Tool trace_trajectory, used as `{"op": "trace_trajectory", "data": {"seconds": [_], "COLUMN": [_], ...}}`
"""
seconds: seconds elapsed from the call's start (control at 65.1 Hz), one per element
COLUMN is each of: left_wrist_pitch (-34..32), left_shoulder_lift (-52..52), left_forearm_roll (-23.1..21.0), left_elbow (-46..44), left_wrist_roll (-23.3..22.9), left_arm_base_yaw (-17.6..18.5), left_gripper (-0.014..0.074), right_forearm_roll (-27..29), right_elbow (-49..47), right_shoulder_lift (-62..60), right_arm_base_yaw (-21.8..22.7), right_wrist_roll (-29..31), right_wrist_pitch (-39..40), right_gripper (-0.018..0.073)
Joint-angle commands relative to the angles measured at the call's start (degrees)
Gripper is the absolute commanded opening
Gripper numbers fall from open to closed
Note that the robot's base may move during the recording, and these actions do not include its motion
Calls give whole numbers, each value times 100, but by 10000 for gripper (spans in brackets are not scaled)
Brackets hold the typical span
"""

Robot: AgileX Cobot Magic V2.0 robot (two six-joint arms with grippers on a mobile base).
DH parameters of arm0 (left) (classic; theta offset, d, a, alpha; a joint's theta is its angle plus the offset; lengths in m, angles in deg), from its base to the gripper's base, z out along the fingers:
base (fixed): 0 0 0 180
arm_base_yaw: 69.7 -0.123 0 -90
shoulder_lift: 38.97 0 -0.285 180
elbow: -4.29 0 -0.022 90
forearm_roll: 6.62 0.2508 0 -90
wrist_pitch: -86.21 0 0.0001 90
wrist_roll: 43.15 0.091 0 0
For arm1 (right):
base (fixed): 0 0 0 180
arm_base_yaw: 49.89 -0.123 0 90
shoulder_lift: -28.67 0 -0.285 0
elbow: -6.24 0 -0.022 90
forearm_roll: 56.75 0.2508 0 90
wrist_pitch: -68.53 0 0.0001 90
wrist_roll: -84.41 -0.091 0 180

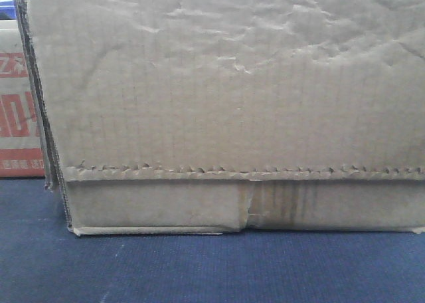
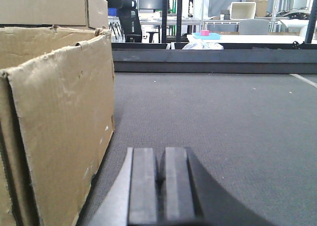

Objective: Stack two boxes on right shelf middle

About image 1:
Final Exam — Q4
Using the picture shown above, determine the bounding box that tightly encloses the plain brown cardboard box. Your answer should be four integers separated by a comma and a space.
14, 0, 424, 236

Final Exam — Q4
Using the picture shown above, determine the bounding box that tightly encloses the red printed cardboard box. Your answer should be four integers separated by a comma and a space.
1, 20, 44, 177

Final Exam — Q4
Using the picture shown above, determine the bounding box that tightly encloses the blue plastic bin upper left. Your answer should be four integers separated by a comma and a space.
0, 0, 16, 21

